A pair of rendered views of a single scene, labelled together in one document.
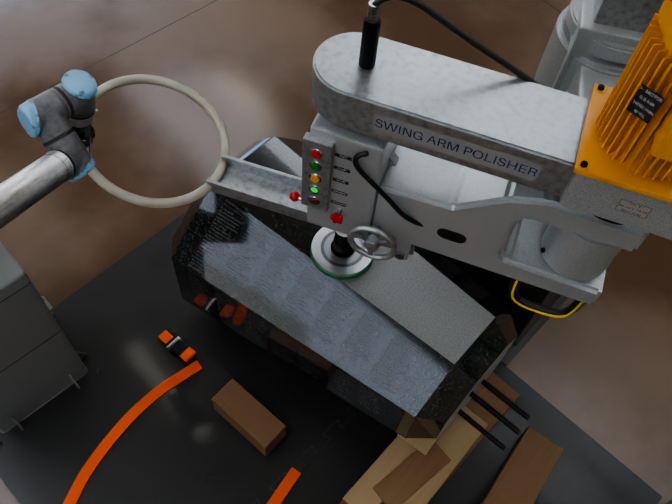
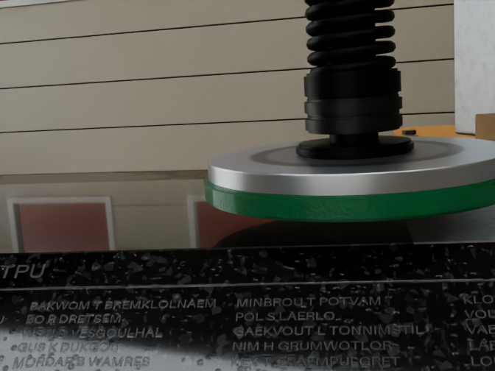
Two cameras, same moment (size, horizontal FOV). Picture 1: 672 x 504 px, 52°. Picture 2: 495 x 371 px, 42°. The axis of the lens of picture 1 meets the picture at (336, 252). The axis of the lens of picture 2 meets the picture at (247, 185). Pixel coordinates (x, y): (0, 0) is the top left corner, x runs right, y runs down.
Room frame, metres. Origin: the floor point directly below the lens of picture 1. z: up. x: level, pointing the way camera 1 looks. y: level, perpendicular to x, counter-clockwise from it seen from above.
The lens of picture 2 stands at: (0.88, 0.25, 0.91)
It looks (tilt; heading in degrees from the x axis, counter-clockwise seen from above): 9 degrees down; 334
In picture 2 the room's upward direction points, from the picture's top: 4 degrees counter-clockwise
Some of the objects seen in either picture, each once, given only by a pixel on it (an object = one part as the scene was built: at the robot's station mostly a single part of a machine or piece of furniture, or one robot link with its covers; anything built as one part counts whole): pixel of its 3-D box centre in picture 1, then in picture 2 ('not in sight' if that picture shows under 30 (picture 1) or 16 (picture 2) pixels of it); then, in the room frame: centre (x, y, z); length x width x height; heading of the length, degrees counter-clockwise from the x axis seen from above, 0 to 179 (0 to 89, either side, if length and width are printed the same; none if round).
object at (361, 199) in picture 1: (380, 172); not in sight; (1.24, -0.10, 1.30); 0.36 x 0.22 x 0.45; 75
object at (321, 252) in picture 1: (342, 248); (354, 160); (1.26, -0.02, 0.85); 0.21 x 0.21 x 0.01
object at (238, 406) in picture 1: (249, 417); not in sight; (0.89, 0.27, 0.07); 0.30 x 0.12 x 0.12; 55
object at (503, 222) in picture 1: (484, 214); not in sight; (1.15, -0.40, 1.29); 0.74 x 0.23 x 0.49; 75
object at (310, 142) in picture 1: (317, 174); not in sight; (1.17, 0.07, 1.35); 0.08 x 0.03 x 0.28; 75
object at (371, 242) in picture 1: (375, 233); not in sight; (1.11, -0.11, 1.18); 0.15 x 0.10 x 0.15; 75
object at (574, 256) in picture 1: (585, 233); not in sight; (1.09, -0.66, 1.33); 0.19 x 0.19 x 0.20
